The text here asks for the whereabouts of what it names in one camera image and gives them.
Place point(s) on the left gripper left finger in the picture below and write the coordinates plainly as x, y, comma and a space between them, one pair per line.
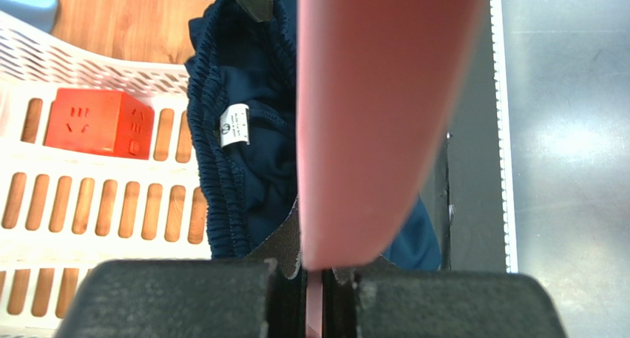
180, 298

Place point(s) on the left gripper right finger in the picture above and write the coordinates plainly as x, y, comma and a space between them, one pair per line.
394, 303

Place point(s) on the navy blue shorts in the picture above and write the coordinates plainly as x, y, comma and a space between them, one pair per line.
242, 117

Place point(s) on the pink plastic hanger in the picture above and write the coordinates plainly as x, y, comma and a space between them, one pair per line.
377, 82

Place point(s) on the light blue shorts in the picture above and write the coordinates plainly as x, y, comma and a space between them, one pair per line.
37, 13

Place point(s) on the white file organizer rack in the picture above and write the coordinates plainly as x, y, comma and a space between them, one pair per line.
64, 212

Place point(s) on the red cube socket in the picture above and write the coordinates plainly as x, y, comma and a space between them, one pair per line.
100, 122

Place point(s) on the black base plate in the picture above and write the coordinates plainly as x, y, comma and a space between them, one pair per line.
469, 194

